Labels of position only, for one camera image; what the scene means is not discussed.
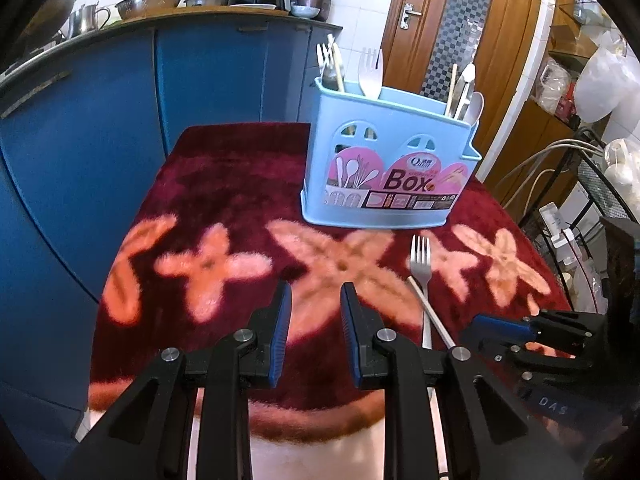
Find blue lower kitchen cabinets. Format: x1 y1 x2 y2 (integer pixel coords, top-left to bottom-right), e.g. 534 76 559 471
1 8 340 479

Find white power strip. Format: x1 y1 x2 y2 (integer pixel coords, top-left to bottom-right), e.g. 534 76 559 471
538 202 584 266

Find steel fork on cloth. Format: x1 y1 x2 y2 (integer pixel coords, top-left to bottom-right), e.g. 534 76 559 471
409 235 433 349

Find red floral table cloth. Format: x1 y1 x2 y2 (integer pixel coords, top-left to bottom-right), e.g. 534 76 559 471
88 121 574 443

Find wooden shelf unit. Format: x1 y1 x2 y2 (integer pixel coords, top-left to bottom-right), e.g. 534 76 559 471
477 0 602 220

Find light blue utensil box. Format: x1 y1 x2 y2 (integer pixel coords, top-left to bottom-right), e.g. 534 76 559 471
300 80 482 230

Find white spoon in box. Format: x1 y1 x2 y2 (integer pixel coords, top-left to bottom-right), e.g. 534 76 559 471
463 91 485 126

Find white plastic bag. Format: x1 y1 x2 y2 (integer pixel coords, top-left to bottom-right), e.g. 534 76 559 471
574 30 639 124

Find white plastic fork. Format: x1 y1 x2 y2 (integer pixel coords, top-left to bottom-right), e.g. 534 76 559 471
358 49 384 100

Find steel forks in box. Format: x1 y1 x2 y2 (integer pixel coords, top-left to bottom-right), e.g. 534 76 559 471
316 34 345 93

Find wooden door with glass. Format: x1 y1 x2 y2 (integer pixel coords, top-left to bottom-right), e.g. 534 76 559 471
382 0 540 154

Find white bowl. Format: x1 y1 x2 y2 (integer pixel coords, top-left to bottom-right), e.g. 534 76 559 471
291 4 320 20

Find small steel bowl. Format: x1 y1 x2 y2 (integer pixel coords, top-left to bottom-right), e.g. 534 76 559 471
184 0 229 8

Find large steel bowl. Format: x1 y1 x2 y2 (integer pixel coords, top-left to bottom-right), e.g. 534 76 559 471
115 0 181 21

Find black wok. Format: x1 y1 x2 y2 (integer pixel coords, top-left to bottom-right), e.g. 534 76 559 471
12 0 76 58

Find grey cables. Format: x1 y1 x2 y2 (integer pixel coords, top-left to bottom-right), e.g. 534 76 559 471
491 136 606 221

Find silver door handle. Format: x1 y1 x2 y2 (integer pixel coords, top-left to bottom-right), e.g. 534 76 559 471
399 2 422 30

